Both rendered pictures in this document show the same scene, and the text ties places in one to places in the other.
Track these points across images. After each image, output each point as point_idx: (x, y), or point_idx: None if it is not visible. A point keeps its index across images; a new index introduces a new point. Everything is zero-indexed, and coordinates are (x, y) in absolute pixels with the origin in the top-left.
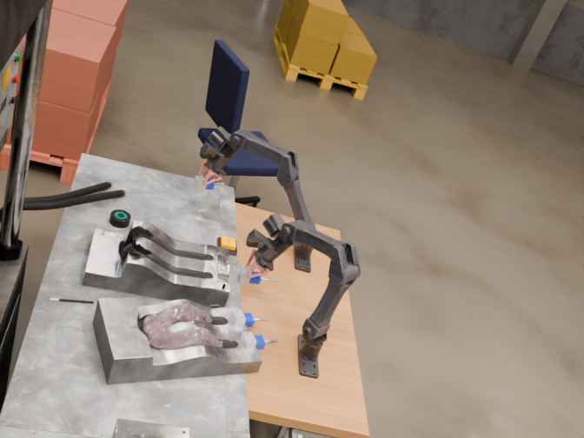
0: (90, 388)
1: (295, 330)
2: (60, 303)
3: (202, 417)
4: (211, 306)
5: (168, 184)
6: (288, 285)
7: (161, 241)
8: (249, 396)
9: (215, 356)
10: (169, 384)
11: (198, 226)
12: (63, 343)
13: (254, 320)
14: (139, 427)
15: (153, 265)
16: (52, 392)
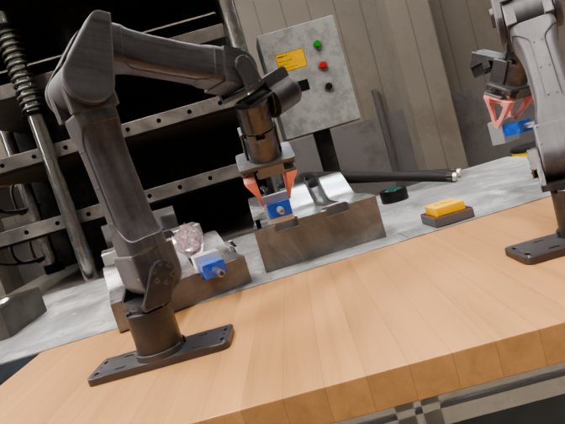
0: None
1: (249, 323)
2: (226, 244)
3: (44, 332)
4: (230, 248)
5: None
6: (417, 272)
7: (322, 188)
8: (67, 345)
9: (107, 274)
10: (108, 304)
11: (474, 199)
12: None
13: (203, 265)
14: (20, 294)
15: (259, 203)
16: None
